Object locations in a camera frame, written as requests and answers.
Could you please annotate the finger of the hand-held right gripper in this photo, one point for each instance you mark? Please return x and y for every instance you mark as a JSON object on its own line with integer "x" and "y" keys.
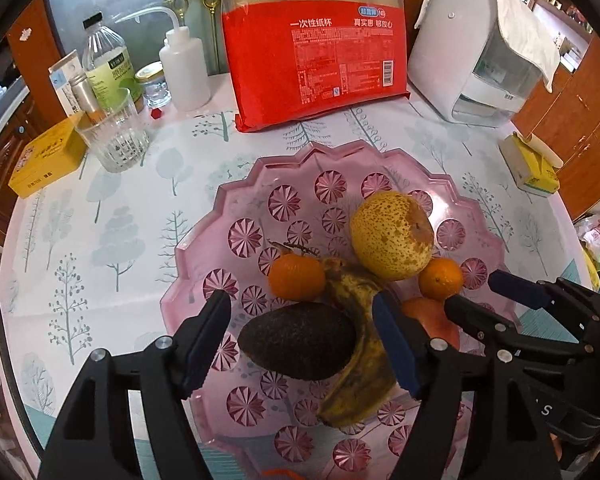
{"x": 480, "y": 320}
{"x": 520, "y": 287}

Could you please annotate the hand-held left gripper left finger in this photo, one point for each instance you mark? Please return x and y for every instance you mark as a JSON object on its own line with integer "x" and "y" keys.
{"x": 205, "y": 345}

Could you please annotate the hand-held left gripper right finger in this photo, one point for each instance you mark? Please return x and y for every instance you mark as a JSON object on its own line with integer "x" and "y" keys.
{"x": 395, "y": 345}

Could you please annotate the orange tangerine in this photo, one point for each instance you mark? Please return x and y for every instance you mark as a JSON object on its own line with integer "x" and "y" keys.
{"x": 297, "y": 280}
{"x": 441, "y": 278}
{"x": 427, "y": 322}

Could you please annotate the spotted ripe banana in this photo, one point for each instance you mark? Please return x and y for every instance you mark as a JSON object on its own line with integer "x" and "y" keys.
{"x": 352, "y": 390}

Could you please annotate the dark green avocado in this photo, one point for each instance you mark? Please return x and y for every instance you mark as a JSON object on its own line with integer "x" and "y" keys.
{"x": 297, "y": 342}

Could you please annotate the yellow pear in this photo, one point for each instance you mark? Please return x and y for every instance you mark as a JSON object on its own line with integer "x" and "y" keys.
{"x": 392, "y": 235}

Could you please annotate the pink glass fruit bowl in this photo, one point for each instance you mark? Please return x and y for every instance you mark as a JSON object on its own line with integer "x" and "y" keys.
{"x": 260, "y": 230}

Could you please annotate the pile of plastic bags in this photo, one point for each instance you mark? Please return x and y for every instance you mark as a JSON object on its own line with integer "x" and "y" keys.
{"x": 597, "y": 240}

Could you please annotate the yellow tissue pack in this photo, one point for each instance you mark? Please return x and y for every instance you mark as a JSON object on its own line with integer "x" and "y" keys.
{"x": 530, "y": 170}

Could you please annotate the tree print tablecloth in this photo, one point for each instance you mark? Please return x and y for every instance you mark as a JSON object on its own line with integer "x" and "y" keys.
{"x": 105, "y": 260}

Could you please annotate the wooden side cabinet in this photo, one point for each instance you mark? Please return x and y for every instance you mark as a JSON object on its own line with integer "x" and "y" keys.
{"x": 580, "y": 130}

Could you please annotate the clear drinking glass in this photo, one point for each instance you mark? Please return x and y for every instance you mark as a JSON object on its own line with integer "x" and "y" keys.
{"x": 115, "y": 140}

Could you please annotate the small red object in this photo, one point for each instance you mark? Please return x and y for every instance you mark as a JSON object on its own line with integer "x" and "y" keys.
{"x": 155, "y": 112}

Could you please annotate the white countertop appliance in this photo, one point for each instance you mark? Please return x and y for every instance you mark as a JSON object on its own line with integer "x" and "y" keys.
{"x": 440, "y": 60}

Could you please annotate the yellow tin box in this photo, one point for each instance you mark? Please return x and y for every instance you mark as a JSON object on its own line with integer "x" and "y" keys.
{"x": 45, "y": 160}

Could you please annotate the white towel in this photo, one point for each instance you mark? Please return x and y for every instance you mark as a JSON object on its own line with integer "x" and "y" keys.
{"x": 520, "y": 25}

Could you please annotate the small glass jar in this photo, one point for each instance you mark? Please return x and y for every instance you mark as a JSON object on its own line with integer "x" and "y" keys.
{"x": 152, "y": 85}

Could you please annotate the white squeeze bottle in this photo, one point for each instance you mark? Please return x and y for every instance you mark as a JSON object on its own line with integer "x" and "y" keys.
{"x": 185, "y": 70}

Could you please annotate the wooden kitchen cabinet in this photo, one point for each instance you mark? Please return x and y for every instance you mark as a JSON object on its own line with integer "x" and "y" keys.
{"x": 0, "y": 160}

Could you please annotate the silver metal can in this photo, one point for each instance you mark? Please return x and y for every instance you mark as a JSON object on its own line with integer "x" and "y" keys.
{"x": 86, "y": 95}

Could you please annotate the red paper cup package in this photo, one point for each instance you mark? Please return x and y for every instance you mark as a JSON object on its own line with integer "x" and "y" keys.
{"x": 315, "y": 70}

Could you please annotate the clear bottle green label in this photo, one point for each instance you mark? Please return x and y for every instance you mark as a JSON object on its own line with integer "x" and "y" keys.
{"x": 110, "y": 70}

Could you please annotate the white blue carton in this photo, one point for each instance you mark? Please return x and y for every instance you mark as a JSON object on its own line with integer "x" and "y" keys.
{"x": 65, "y": 80}

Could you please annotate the wooden wall shelf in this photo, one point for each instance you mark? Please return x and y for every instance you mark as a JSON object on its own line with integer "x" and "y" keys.
{"x": 555, "y": 0}

